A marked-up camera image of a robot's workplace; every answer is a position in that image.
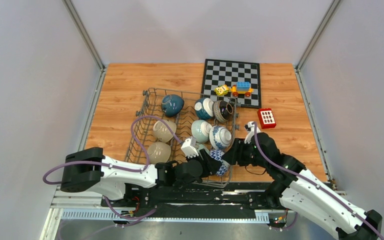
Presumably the beige bowl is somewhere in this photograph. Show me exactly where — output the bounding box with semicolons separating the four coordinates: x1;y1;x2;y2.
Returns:
152;119;177;143
147;142;172;165

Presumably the black white chessboard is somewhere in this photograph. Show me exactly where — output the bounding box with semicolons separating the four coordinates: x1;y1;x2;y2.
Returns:
201;58;262;109

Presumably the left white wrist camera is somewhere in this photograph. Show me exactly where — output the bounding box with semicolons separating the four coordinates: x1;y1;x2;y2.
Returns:
181;136;199;159

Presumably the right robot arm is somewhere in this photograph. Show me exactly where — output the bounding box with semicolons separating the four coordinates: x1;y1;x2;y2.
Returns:
221;132;383;240

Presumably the teal white bowl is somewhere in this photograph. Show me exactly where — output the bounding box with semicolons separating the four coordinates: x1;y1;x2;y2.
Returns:
193;97;214;121

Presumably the grey wire dish rack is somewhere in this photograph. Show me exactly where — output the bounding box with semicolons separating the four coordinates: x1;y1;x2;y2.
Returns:
124;87;241;188

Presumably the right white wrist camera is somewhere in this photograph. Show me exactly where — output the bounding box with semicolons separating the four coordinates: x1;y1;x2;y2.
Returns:
244;121;261;144

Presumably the blue zigzag red bowl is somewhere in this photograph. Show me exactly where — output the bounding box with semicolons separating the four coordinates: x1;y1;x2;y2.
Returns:
209;149;230;177

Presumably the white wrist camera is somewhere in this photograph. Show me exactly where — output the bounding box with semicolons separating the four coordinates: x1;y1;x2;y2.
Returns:
244;121;261;144
181;136;199;159

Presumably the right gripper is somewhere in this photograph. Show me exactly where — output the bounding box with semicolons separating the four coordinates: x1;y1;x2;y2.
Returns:
221;137;269;169

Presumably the dark blue bowl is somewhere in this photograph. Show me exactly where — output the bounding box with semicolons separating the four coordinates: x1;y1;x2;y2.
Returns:
161;94;185;118

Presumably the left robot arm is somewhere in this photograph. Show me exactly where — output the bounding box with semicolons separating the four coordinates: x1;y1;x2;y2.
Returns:
60;147;230;207

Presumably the red toy brick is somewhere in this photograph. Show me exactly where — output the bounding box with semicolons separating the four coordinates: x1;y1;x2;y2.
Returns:
257;108;277;129

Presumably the yellow toy block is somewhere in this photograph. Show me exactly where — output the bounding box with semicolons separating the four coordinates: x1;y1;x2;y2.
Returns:
214;84;230;97

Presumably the white blue floral bowl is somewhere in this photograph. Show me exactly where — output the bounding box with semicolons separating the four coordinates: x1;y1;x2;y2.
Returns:
209;125;233;151

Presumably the mint green flower bowl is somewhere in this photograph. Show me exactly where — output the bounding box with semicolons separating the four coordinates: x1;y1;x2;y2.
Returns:
196;143;210;154

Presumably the light teal checked bowl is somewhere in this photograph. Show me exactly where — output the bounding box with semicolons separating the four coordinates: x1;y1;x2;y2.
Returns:
191;119;213;144

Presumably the dark patterned bowl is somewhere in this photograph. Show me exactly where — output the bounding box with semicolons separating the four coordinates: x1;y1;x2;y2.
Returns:
212;100;234;123

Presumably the blue orange toy car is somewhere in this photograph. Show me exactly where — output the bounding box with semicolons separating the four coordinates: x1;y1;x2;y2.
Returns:
231;81;254;97

